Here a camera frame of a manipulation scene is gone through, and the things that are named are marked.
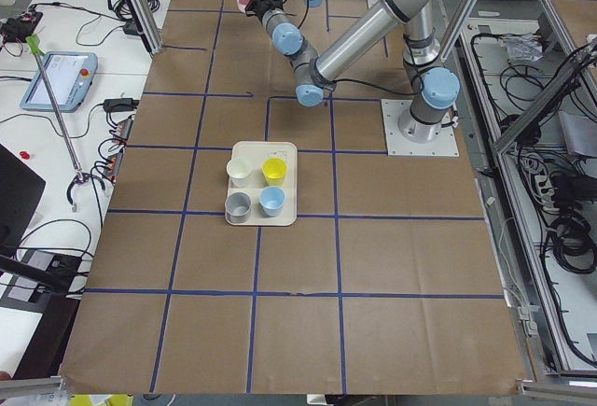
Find blue plastic cup on tray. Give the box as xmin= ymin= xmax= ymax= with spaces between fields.
xmin=259 ymin=186 xmax=286 ymax=217

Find cream plastic tray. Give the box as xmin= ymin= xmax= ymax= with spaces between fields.
xmin=225 ymin=141 xmax=298 ymax=227

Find green plastic handle tool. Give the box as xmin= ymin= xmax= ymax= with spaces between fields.
xmin=25 ymin=35 xmax=45 ymax=57

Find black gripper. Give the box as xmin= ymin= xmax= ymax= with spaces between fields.
xmin=245 ymin=0 xmax=284 ymax=18

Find grey plastic cup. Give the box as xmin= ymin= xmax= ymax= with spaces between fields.
xmin=225 ymin=191 xmax=252 ymax=225

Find teach pendant tablet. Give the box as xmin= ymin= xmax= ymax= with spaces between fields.
xmin=21 ymin=51 xmax=98 ymax=113

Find pale green plastic cup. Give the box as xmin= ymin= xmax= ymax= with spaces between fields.
xmin=226 ymin=157 xmax=253 ymax=188

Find yellow plastic cup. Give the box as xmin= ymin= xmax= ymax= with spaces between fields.
xmin=261 ymin=158 xmax=287 ymax=186

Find black power adapter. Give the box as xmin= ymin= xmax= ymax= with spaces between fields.
xmin=103 ymin=98 xmax=139 ymax=113

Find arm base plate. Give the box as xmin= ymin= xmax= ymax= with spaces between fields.
xmin=381 ymin=99 xmax=459 ymax=158

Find long metal rod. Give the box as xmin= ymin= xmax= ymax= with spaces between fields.
xmin=34 ymin=51 xmax=85 ymax=184

